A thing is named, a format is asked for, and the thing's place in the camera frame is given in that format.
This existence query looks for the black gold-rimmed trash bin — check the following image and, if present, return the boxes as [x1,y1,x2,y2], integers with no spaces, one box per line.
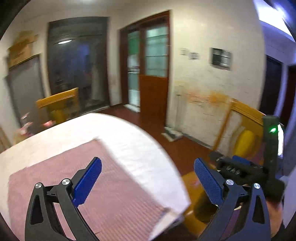
[193,191,218,223]

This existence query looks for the person right hand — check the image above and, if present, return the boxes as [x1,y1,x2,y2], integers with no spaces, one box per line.
[266,201,283,237]

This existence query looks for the wooden chair holding bin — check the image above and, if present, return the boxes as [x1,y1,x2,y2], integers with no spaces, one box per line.
[182,98,264,237]

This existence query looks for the white floor scale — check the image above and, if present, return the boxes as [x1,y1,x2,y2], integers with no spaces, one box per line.
[162,126,183,142]

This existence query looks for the red striped placemat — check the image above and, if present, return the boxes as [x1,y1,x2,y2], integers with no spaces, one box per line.
[8,140,167,240]

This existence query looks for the pink children bicycle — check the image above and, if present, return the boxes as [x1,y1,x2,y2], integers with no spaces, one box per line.
[14,113,56,143]

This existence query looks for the wooden chair far side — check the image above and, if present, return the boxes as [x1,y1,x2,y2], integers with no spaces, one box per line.
[36,88,80,125]

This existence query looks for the brown wooden kitchen door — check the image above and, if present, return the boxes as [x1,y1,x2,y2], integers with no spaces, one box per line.
[119,11,171,126]

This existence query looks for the dark sliding balcony door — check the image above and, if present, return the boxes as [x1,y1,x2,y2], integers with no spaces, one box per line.
[47,16,110,113]

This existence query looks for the Galanz cardboard box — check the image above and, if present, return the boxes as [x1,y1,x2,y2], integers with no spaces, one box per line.
[8,31,38,68]

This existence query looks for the wall electrical panel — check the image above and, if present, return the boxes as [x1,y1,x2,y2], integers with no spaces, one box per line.
[211,48,232,69]

